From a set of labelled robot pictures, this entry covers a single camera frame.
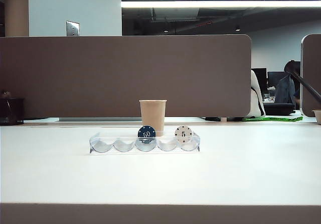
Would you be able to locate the brown paper cup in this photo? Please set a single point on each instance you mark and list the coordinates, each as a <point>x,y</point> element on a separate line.
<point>153,113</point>

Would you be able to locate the blue 50 poker chip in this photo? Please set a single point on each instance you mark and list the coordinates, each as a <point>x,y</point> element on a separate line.
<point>146,134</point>

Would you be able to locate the white 5 poker chip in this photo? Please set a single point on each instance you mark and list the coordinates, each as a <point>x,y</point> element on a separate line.
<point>184,134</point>

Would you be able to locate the clear plastic chip tray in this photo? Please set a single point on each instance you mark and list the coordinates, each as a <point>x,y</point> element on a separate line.
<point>105,148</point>

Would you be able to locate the small white block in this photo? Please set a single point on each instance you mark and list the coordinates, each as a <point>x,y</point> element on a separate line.
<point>224,119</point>

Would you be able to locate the wide brown desk divider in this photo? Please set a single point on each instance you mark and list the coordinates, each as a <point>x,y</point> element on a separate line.
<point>100,70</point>

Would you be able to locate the white office chair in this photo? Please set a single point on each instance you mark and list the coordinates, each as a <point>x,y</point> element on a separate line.
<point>255,101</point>

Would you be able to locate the tall black monitor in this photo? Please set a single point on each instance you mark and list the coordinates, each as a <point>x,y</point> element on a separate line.
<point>262,78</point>

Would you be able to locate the green tape strip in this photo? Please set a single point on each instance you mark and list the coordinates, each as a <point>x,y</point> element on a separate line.
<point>273,118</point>

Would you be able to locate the low black monitor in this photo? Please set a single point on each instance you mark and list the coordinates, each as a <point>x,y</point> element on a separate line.
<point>274,77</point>

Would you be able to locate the black cushion bag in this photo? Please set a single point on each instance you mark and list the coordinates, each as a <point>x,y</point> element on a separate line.
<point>278,108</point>

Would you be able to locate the seated person in blue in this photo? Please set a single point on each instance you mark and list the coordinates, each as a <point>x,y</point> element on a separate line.
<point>286,88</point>

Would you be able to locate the black mesh pen holder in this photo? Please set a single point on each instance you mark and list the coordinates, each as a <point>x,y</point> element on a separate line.
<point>12,111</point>

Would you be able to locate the black diagonal pole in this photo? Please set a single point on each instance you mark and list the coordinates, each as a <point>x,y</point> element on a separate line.
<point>308,86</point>

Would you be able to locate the beige paper bowl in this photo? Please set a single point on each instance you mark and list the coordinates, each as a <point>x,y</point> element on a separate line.
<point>317,116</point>

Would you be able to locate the narrow brown desk divider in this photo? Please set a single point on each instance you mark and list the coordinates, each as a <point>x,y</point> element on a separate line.
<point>312,53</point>

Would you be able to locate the metal wall switch plate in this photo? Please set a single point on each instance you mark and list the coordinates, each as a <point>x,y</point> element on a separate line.
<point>73,28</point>

